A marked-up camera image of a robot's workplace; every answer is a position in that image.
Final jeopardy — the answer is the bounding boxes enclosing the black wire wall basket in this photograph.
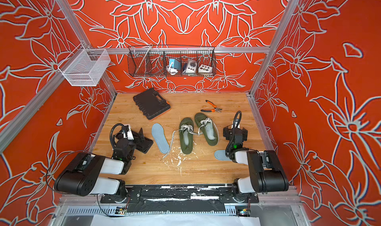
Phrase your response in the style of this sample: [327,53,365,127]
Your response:
[127,45,217,77]

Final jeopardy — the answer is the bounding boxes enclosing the clear plastic wall bin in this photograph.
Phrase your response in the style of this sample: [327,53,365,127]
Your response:
[59,49,111,87]

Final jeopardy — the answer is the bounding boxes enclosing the blue box in basket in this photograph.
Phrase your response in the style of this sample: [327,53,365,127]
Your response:
[168,58,182,71]

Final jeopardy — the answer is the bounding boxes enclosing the orange handled pliers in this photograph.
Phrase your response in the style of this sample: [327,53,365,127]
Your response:
[200,100,222,113]

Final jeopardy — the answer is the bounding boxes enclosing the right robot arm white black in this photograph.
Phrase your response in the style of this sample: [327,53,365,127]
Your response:
[223,126,289,194]

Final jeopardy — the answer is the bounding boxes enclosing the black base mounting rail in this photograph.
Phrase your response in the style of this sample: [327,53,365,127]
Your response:
[98,183,259,215]

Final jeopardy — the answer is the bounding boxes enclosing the green canvas shoe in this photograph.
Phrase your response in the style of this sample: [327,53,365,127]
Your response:
[179,118,193,155]
[194,113,219,146]

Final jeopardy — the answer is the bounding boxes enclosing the white device in basket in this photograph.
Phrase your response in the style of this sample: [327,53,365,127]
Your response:
[185,60,197,74]

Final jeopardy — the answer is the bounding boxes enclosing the black tool case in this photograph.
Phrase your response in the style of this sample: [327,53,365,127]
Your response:
[133,88,171,120]

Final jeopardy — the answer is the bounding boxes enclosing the white dotted box in basket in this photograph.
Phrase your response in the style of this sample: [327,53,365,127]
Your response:
[198,64,213,75]

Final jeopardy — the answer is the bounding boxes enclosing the grey insole near right arm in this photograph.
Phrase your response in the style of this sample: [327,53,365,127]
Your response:
[214,150,232,161]

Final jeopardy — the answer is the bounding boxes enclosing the light blue insole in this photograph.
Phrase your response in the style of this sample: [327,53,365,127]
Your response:
[151,123,170,154]

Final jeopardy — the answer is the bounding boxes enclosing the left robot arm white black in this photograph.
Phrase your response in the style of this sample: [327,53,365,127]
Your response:
[53,124,153,201]

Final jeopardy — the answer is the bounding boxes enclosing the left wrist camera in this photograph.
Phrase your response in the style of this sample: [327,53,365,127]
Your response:
[122,124,134,140]

